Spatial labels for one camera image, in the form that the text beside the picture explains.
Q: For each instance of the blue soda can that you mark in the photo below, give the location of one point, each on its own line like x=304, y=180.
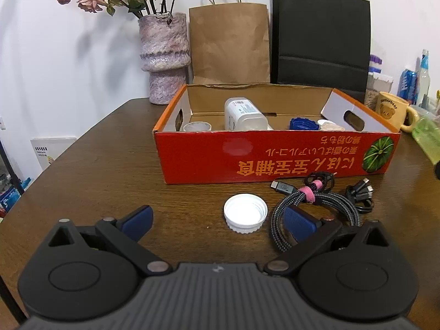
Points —
x=408, y=86

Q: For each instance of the black metal rack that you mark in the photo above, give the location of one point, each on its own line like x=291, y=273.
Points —
x=12, y=185

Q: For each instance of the purple lidded jar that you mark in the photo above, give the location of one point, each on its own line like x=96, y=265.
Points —
x=375, y=63

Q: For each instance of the white jar lid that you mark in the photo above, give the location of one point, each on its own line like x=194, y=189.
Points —
x=245, y=213

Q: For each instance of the white box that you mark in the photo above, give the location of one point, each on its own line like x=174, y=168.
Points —
x=51, y=153

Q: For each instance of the black paper bag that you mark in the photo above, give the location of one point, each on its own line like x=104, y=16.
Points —
x=319, y=34

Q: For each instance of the green translucent bottle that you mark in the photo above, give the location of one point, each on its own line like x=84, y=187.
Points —
x=428, y=137

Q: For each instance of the brown paper bag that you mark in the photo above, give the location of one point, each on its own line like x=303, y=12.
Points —
x=228, y=44

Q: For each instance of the yellow bear mug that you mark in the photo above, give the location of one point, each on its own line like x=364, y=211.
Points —
x=392, y=110

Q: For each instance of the white plastic bottle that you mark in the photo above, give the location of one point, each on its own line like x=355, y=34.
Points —
x=244, y=115

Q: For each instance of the blue ribbed cap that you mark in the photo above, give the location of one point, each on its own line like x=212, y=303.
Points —
x=304, y=124

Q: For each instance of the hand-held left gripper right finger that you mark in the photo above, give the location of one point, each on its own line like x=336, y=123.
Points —
x=299, y=223

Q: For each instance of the glass bottle blue label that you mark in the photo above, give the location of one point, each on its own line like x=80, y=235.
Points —
x=423, y=75

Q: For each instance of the purple mottled vase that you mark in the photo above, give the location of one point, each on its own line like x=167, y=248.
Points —
x=165, y=55

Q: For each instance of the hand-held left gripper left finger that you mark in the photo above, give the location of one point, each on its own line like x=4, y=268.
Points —
x=137, y=221

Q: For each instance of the clear food container white lid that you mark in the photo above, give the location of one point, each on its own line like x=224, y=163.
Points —
x=378, y=86

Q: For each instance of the small white cup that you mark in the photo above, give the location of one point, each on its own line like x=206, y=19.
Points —
x=196, y=127

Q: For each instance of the orange cardboard box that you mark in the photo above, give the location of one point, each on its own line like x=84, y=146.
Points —
x=275, y=154

